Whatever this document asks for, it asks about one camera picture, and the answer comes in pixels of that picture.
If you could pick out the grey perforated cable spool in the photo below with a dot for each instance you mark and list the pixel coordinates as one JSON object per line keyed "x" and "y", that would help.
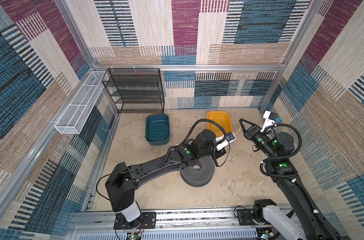
{"x": 200, "y": 174}

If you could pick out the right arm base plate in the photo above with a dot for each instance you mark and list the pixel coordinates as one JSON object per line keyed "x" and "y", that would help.
{"x": 247, "y": 217}

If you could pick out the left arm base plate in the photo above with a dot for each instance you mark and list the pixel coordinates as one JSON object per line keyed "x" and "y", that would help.
{"x": 147, "y": 220}

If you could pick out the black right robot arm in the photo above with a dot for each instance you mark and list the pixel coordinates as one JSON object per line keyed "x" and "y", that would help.
{"x": 279, "y": 142}

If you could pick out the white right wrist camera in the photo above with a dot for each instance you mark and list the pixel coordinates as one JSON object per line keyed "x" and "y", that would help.
{"x": 271, "y": 119}

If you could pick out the teal plastic bin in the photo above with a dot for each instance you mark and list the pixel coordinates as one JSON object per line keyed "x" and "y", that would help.
{"x": 157, "y": 129}

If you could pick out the black wire mesh shelf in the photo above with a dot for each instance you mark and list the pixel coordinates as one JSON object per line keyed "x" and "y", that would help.
{"x": 135, "y": 91}

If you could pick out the yellow plastic bin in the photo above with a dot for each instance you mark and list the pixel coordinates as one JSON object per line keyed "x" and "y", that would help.
{"x": 223, "y": 119}

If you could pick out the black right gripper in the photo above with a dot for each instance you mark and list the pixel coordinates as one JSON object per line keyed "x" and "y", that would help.
{"x": 252, "y": 131}

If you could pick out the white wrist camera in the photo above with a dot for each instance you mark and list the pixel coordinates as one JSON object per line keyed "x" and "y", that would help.
{"x": 225, "y": 140}
{"x": 271, "y": 119}

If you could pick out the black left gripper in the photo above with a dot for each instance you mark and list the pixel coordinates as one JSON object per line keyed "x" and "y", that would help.
{"x": 219, "y": 153}

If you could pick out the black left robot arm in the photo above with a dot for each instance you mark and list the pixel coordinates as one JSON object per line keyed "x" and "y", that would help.
{"x": 124, "y": 180}

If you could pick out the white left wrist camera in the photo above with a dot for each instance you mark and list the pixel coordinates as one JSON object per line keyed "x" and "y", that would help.
{"x": 225, "y": 140}

